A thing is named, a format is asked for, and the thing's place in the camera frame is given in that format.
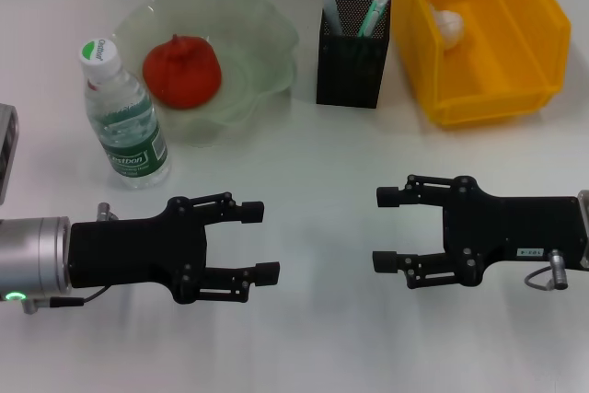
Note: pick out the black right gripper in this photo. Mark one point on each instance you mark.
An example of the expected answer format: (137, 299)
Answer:
(511, 232)

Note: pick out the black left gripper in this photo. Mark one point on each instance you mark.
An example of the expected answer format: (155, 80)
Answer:
(133, 250)

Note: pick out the clear bottle with green label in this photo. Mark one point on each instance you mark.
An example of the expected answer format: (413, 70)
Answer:
(124, 121)

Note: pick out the white paper ball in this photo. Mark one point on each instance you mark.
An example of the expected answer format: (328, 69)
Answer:
(448, 27)

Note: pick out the green utility knife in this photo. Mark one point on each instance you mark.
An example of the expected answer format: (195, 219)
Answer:
(373, 13)

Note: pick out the gray pen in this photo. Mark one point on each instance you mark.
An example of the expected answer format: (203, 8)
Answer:
(332, 13)

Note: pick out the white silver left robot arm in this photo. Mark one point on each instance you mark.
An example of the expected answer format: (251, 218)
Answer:
(32, 255)

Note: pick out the black mesh pen holder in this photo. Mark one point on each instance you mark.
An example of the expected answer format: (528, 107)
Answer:
(352, 71)

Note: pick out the green glass fruit plate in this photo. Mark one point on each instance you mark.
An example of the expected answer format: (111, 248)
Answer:
(257, 43)

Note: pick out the silver left wrist knob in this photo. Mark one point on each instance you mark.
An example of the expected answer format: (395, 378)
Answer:
(105, 211)

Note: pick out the yellow plastic bin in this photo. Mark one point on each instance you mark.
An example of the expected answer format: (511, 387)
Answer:
(506, 66)

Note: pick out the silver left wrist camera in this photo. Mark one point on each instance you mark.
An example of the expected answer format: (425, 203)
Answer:
(8, 153)

